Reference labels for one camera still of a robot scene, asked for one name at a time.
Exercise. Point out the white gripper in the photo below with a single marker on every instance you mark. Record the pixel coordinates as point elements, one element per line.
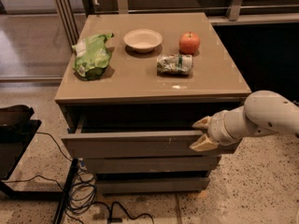
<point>216,129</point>

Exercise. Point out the grey top drawer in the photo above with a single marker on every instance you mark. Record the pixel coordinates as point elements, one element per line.
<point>131,138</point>

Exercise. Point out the grey drawer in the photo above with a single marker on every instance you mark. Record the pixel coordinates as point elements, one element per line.
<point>131,138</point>
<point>152,185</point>
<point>151,165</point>

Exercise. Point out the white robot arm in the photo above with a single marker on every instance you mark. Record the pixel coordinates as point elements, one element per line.
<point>263,113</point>

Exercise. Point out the grey middle drawer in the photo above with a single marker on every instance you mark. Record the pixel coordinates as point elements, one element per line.
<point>151,165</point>

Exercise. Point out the grey drawer cabinet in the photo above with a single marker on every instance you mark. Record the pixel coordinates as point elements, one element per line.
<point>132,87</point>

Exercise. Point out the grey bottom drawer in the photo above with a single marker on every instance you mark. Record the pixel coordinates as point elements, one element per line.
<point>152,185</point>

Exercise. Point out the crumpled green white snack bag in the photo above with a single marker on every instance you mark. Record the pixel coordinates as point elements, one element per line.
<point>175,64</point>

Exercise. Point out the red apple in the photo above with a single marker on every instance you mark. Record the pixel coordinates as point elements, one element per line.
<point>189,43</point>

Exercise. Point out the white paper bowl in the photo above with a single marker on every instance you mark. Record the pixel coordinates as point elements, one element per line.
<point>143,40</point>

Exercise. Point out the green chip bag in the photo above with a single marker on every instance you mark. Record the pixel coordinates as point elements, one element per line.
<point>92,56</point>

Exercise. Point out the black stand base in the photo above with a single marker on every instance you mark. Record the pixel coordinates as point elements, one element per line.
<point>17,130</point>

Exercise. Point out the metal railing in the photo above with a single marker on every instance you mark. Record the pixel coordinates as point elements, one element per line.
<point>219,11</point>

